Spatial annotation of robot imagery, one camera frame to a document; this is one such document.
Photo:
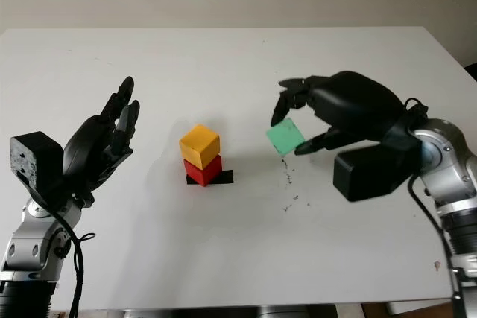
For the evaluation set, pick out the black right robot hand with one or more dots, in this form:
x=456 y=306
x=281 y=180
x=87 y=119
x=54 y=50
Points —
x=357 y=109

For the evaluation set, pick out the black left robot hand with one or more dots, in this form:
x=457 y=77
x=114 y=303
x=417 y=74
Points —
x=89 y=146

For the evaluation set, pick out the green wooden block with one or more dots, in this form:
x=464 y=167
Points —
x=285 y=137

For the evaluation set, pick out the yellow wooden block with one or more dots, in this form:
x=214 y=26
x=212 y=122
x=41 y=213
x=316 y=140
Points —
x=199 y=144

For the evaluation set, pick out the red wooden block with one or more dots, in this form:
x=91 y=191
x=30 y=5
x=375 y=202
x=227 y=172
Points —
x=203 y=174

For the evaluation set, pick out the black tape strip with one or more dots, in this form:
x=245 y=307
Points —
x=227 y=177

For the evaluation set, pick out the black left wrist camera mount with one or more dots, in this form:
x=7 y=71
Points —
x=35 y=158

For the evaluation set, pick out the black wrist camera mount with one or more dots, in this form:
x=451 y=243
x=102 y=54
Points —
x=35 y=158
x=369 y=173

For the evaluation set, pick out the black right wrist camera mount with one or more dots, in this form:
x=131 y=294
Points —
x=369 y=173

